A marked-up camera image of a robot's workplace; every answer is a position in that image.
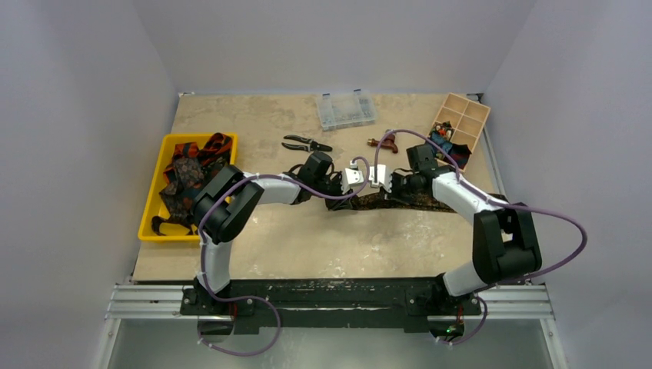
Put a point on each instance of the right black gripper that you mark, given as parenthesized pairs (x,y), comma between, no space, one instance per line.
(394,187)

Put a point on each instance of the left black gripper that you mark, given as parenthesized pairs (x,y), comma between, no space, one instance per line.
(336,204)

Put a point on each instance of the dark brown patterned tie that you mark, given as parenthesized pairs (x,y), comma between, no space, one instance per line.
(378,201)

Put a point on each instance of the wooden compartment tray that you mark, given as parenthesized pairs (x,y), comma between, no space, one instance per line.
(462,121)

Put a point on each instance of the yellow plastic bin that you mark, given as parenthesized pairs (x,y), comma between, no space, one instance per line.
(154,205)

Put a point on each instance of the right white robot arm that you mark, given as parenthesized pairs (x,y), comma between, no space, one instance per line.
(504,239)

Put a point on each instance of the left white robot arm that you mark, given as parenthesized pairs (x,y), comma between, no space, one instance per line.
(223,207)

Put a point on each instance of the dark red rolled tie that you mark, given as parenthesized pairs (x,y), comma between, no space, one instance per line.
(460,155)

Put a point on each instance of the clear plastic organizer box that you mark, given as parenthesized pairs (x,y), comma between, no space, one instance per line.
(346,110)

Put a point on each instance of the orange black striped tie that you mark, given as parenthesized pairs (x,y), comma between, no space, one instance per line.
(208,149)

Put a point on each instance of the brown floral tie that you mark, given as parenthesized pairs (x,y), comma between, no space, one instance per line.
(184,183)

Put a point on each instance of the black tie orange hearts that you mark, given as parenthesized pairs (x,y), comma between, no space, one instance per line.
(186,219)

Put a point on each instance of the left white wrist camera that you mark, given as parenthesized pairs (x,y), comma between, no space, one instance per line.
(351,178)

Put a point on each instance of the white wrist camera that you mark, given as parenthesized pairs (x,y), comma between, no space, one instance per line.
(351,178)
(380,176)

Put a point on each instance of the black handled pliers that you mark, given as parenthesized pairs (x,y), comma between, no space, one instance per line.
(298,143)

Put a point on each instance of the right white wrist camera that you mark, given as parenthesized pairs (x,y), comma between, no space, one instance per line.
(380,176)

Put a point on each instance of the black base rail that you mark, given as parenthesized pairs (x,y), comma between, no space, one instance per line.
(408,304)

